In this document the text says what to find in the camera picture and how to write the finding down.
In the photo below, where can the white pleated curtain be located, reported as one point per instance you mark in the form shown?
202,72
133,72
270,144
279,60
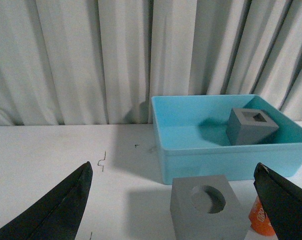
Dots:
85,62

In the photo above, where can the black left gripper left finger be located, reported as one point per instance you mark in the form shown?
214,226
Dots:
58,214

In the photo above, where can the blue plastic box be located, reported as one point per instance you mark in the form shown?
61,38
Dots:
190,135

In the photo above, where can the gray block with round hole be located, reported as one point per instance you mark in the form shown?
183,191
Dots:
206,208

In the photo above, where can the gray block with square hole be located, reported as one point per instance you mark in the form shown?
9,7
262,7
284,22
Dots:
247,126

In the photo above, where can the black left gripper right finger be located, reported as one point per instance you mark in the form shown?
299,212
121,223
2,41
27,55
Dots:
281,200

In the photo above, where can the orange cylinder part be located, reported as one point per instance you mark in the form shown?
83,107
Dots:
260,222

